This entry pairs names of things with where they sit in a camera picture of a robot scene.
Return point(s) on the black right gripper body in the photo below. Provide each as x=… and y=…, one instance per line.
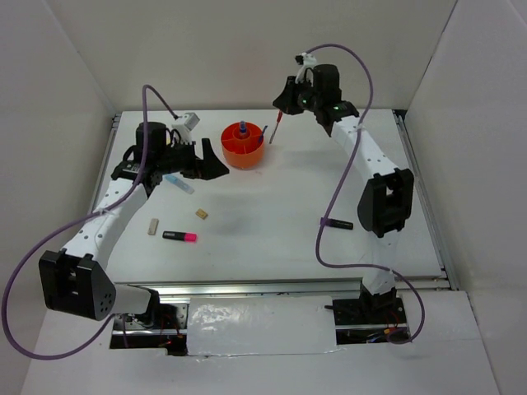
x=300, y=96

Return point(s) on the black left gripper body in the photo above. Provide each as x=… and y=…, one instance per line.
x=183, y=159

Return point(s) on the blue-capped clear tube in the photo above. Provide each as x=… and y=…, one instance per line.
x=179, y=183

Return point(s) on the red pen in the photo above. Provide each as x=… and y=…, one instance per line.
x=277, y=123

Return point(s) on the blue gel pen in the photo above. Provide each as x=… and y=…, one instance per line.
x=261, y=135

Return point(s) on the pink highlighter marker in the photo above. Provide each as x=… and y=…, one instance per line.
x=180, y=236

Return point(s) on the purple highlighter marker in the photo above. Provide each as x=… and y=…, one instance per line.
x=337, y=224

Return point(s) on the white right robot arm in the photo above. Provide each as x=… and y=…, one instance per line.
x=386, y=200

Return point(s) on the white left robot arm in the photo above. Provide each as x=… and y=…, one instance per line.
x=74, y=279

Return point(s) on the small tan eraser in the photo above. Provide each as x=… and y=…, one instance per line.
x=201, y=213

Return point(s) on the orange round organizer container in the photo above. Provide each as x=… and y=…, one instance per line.
x=242, y=152

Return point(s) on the beige eraser block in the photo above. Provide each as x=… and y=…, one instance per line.
x=152, y=228

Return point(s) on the white foil-covered panel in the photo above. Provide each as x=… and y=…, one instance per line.
x=260, y=326

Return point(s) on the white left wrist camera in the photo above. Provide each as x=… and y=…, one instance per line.
x=183, y=126

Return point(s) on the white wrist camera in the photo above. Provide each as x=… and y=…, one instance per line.
x=305, y=61
x=183, y=126

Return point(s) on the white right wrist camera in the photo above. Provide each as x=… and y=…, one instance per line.
x=305, y=61

